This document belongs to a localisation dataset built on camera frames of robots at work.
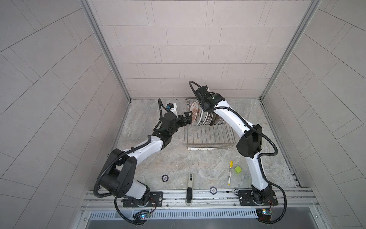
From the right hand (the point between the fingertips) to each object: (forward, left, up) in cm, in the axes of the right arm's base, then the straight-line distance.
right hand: (210, 103), depth 92 cm
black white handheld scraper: (-46, +17, -13) cm, 51 cm away
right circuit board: (-58, -19, -19) cm, 64 cm away
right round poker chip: (-46, +4, -17) cm, 50 cm away
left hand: (-9, +13, +3) cm, 17 cm away
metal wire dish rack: (-15, -6, -17) cm, 23 cm away
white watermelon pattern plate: (-9, +4, -4) cm, 11 cm away
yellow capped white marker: (-35, -8, -18) cm, 40 cm away
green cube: (-37, -11, -16) cm, 42 cm away
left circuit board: (-55, +39, -14) cm, 69 cm away
